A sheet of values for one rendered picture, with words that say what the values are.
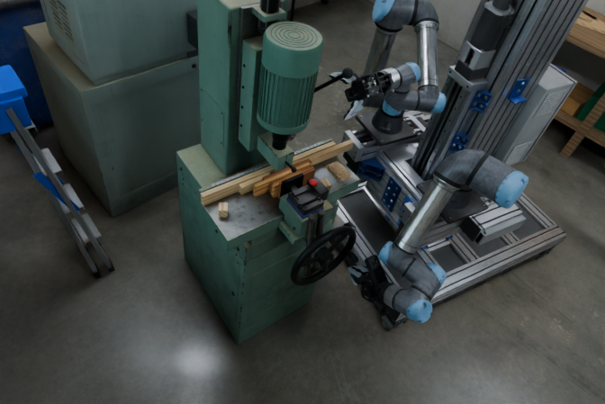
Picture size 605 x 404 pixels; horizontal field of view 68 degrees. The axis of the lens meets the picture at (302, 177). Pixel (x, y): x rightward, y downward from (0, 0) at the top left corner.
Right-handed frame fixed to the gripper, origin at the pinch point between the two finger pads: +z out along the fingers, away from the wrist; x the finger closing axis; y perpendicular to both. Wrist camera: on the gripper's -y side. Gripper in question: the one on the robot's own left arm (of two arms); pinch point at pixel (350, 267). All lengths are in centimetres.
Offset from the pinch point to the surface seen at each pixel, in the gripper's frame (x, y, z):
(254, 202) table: -22.4, -30.4, 21.6
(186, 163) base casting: -31, -41, 60
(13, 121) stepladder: -83, -74, 65
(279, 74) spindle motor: -17, -76, -3
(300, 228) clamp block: -16.1, -22.9, 3.4
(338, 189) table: 9.2, -25.3, 12.8
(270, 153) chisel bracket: -13, -47, 19
